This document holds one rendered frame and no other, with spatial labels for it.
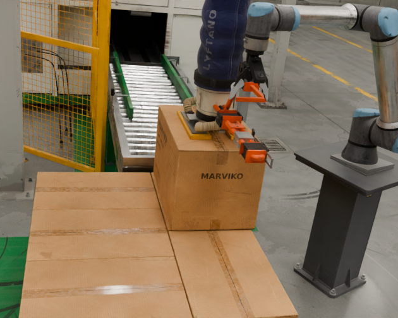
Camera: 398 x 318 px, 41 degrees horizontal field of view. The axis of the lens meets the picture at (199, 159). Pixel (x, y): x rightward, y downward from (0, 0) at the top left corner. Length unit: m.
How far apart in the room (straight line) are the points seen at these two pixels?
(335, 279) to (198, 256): 1.10
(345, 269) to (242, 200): 0.97
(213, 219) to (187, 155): 0.35
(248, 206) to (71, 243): 0.80
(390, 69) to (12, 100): 2.26
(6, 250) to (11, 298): 0.44
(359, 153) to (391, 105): 0.35
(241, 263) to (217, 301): 0.28
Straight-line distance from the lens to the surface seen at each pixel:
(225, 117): 2.22
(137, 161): 2.97
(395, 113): 2.69
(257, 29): 2.00
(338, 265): 3.09
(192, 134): 2.38
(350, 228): 2.99
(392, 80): 2.61
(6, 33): 3.48
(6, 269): 3.13
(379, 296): 3.29
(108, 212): 2.54
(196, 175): 2.30
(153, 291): 2.07
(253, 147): 1.94
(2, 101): 3.60
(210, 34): 2.36
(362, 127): 2.85
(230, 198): 2.40
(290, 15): 2.08
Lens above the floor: 1.83
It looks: 24 degrees down
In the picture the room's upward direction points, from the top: 7 degrees clockwise
